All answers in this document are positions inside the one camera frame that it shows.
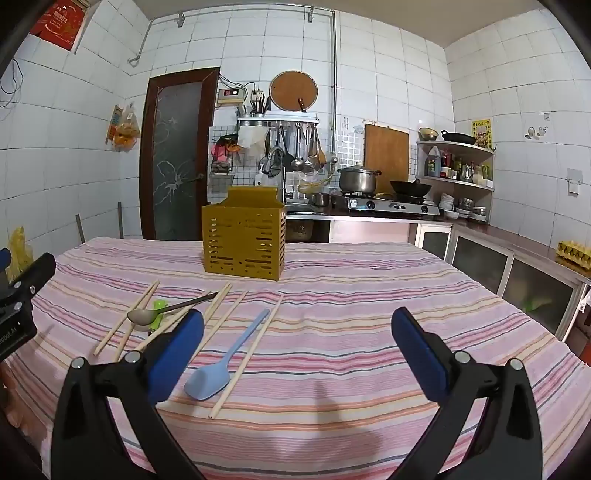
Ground yellow plastic bag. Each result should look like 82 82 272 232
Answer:
7 226 35 282

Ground steel gas stove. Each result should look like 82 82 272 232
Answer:
331 191 441 220

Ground brown door with frosted glass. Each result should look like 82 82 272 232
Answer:
139 68 221 241

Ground yellow egg carton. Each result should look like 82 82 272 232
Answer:
554 239 591 268

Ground steel pot with lid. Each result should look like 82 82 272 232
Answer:
337 164 382 193

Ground blue silicone spatula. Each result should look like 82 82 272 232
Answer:
184 308 271 401

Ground stack of white bowls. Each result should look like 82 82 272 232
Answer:
436 193 489 224

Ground row of condiment bottles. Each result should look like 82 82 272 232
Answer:
441 152 494 186

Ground pink striped tablecloth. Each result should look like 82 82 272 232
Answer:
0 236 591 480

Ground metal faucet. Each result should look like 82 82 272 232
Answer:
268 148 289 204

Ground large oil bottle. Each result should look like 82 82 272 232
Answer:
425 145 443 178

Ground kitchen counter cabinet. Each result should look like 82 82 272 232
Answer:
284 215 591 342

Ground metal wall rack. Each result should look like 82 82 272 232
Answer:
236 112 320 129

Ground black wok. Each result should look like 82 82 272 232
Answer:
389 179 435 197

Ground yellow perforated utensil holder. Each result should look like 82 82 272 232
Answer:
202 186 288 281

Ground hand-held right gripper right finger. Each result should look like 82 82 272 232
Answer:
390 307 544 480

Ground red cardboard box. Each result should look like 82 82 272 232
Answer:
28 0 90 51

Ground row of hanging kitchen utensils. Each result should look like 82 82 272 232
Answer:
261 124 328 175

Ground pink hanging cloth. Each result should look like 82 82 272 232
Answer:
211 136 241 162

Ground yellow wall poster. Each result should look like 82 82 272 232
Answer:
471 119 496 149

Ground orange hanging plastic bag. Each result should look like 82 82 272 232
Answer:
113 104 140 153

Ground steel sink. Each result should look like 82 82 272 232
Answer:
285 203 331 217

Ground white corner shelf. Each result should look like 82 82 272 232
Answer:
416 139 497 222

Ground red digital display box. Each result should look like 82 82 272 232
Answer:
217 85 245 108

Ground white hanging cloth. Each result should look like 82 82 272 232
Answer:
238 127 269 149

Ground grey wall pipe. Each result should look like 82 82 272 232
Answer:
128 8 340 160

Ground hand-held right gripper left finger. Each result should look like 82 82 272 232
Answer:
51 308 206 480

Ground black pan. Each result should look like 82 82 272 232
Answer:
440 130 478 146

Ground round wooden chopping board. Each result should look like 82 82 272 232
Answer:
270 70 318 112

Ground wire grid wall rack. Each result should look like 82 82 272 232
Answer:
208 124 238 177

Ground metal spoon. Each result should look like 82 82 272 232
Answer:
127 292 220 327

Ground rectangular wooden cutting board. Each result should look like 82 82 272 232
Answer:
364 124 410 183

